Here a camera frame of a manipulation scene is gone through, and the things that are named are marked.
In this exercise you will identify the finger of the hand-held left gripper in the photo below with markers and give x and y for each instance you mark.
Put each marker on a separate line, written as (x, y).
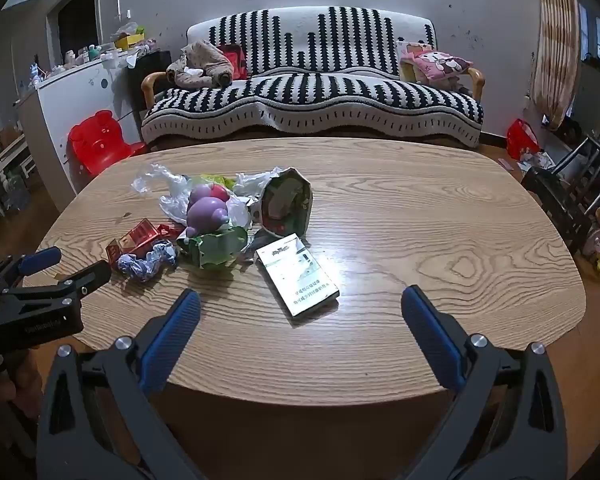
(40, 259)
(87, 275)

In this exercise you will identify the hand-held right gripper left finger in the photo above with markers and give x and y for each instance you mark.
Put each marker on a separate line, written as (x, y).
(172, 340)

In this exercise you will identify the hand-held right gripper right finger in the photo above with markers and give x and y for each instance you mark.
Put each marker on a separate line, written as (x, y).
(432, 340)

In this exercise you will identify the blue wrapper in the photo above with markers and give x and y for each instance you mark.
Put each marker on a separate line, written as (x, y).
(145, 262)

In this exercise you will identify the person's left hand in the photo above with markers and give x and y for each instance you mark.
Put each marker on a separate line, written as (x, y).
(10, 385)

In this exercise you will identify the red shiny wrapper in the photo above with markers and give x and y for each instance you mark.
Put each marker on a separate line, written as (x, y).
(140, 237)

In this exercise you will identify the dark green snack packet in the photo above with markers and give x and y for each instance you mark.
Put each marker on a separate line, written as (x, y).
(215, 250)

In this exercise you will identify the white low shelf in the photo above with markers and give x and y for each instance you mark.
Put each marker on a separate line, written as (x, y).
(10, 160)

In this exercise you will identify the clear crumpled plastic bag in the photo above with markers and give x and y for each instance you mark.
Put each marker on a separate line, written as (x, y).
(150, 180)

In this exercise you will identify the purple pink plastic toy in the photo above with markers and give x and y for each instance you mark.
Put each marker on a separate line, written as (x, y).
(205, 212)

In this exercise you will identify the red plastic child chair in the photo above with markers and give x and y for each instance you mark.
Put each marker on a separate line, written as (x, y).
(100, 140)

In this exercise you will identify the white cardboard carton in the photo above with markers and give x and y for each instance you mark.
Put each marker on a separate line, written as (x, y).
(297, 280)

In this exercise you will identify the yellow-green snack packet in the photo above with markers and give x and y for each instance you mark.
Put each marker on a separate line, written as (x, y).
(215, 178)

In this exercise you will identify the white cabinet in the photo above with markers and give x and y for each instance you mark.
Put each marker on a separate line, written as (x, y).
(75, 100)

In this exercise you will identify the open foil snack bag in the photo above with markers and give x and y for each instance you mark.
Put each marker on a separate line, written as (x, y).
(285, 205)

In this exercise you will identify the black side cabinet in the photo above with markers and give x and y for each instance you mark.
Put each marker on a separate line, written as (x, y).
(147, 80)

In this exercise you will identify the black slatted chair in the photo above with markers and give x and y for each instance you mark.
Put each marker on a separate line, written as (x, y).
(575, 185)

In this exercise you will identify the red bag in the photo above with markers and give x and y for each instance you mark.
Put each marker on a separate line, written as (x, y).
(522, 142)

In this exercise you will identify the yellow box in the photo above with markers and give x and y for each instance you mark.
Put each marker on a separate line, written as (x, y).
(130, 40)

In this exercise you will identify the dark doorway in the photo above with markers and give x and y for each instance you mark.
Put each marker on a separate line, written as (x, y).
(77, 25)

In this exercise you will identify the beige stuffed toy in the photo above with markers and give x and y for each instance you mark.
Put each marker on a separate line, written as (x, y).
(205, 62)

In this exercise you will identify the red cushion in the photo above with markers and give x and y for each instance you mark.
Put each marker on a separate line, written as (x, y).
(234, 57)

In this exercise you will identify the black white striped sofa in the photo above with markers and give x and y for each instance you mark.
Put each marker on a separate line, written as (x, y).
(330, 95)

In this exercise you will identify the pink cartoon pillow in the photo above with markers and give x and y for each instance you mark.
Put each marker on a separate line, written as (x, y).
(435, 67)

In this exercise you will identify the beige patterned curtain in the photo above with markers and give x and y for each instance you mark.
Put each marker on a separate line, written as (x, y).
(555, 45)

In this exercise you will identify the window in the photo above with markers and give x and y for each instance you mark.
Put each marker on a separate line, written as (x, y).
(597, 35)

